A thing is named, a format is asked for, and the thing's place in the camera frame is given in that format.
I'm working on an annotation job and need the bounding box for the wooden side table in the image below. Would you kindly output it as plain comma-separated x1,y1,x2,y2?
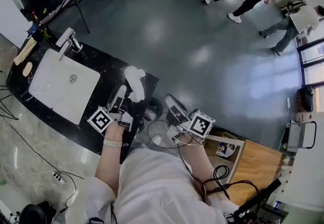
226,139,284,206

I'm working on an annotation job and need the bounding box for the dark green bottle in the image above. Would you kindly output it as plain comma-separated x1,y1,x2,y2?
39,25,56,41

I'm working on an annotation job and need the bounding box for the person's right forearm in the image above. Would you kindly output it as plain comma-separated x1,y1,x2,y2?
178,136,221,195

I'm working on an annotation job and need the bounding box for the blue and white cup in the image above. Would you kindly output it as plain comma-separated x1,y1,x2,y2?
24,21,38,39

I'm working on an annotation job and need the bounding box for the white square sink basin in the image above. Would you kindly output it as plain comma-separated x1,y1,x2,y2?
28,48,101,125

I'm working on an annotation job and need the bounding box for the black trash bin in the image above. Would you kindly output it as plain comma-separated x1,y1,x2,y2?
144,97,163,120

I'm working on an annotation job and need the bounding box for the black bag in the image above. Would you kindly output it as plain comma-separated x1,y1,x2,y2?
296,86,314,113

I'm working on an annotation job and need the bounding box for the open cardboard box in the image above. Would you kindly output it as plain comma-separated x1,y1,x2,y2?
202,130,246,165

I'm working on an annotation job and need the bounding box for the pale pink wristband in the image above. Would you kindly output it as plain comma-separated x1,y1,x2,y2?
103,139,123,149

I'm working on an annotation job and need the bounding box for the black cable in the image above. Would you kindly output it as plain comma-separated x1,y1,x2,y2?
147,119,261,202

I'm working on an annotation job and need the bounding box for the white power strip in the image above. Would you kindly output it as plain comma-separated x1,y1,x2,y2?
52,170,68,184

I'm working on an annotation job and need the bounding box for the person's white shirt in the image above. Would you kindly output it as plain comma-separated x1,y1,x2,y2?
85,148,240,224

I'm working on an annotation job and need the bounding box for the chrome faucet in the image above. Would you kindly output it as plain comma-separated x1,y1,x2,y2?
55,27,84,62

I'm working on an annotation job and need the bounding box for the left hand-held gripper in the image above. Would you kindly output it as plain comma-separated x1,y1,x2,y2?
87,84,134,134

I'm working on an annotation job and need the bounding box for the red and white box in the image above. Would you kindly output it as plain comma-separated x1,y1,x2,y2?
295,112,316,122

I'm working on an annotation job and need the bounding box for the black wire-leg stand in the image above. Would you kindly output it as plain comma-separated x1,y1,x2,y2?
0,70,20,120

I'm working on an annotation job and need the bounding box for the black monitor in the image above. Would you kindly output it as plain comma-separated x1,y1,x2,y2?
232,178,283,224

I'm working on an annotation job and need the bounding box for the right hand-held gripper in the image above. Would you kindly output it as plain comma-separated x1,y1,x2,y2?
164,93,216,146

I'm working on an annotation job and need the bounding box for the white plastic part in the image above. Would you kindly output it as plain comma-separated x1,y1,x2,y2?
123,65,147,103

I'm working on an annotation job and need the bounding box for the black tripod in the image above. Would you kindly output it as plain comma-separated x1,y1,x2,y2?
40,0,91,33

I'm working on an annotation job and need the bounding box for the person's left forearm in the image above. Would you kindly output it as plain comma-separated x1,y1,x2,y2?
94,126,122,198

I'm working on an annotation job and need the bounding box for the grey metal cart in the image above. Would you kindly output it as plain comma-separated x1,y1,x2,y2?
287,119,317,153

